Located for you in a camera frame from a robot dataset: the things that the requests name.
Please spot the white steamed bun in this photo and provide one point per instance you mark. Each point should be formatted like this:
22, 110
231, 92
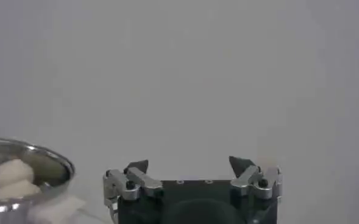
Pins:
11, 172
16, 190

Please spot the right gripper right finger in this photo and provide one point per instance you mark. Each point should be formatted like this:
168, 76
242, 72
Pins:
247, 179

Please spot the cream electric cooker base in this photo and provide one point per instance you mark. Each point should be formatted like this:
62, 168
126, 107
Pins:
55, 210

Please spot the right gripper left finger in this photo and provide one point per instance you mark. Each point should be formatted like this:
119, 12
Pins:
142, 182

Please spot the steel steamer pot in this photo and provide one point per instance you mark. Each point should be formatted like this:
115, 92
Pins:
49, 170

